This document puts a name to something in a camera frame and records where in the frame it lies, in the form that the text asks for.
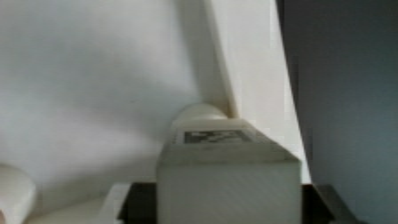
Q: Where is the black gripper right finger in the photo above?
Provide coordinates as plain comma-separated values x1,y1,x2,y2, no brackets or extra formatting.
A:
302,184,363,224

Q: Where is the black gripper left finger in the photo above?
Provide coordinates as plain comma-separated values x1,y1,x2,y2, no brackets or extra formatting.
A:
96,181,158,224

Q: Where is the white table leg with tag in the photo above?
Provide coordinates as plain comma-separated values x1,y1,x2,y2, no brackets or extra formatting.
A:
157,104,302,224

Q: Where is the white square tabletop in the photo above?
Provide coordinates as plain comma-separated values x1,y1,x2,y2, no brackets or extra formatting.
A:
0,0,311,224

